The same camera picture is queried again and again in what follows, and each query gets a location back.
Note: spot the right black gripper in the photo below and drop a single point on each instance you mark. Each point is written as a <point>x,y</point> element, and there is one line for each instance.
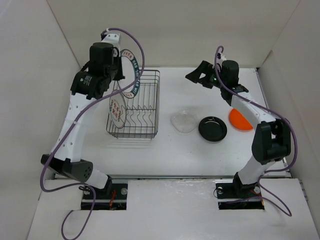
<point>205,68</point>

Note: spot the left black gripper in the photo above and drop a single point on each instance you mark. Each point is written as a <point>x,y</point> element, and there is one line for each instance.
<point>119,75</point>

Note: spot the white plate green rim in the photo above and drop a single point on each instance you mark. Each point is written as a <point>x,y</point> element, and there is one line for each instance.
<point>128,56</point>

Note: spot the white plate red characters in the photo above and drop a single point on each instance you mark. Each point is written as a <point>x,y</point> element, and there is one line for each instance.
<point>118,110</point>

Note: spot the clear glass plate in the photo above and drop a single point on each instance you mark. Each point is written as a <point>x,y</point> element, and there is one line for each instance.
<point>184,121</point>

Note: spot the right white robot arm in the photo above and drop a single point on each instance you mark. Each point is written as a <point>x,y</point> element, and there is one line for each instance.
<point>272,133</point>

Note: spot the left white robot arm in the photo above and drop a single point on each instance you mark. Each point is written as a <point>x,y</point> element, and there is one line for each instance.
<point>88,87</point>

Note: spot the orange plate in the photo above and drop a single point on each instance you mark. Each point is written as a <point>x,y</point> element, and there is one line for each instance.
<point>238,121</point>

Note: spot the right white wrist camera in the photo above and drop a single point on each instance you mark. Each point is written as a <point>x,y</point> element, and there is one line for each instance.
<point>220,58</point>

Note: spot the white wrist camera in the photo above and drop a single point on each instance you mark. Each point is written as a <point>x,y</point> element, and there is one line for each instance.
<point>220,58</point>
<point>111,38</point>

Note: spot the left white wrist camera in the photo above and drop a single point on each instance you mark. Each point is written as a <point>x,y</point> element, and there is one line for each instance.
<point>111,38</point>

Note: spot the grey wire dish rack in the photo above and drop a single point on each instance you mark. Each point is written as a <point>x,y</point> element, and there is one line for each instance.
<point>142,119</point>

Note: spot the aluminium rail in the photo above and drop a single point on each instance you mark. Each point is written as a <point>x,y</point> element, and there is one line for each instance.
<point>286,175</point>

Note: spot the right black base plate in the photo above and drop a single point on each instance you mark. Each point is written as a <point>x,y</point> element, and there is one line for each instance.
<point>230,197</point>

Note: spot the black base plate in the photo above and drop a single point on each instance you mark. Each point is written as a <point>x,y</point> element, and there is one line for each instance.
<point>111,200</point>
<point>230,197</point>

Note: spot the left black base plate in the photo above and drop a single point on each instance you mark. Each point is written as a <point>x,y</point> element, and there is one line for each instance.
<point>111,200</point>

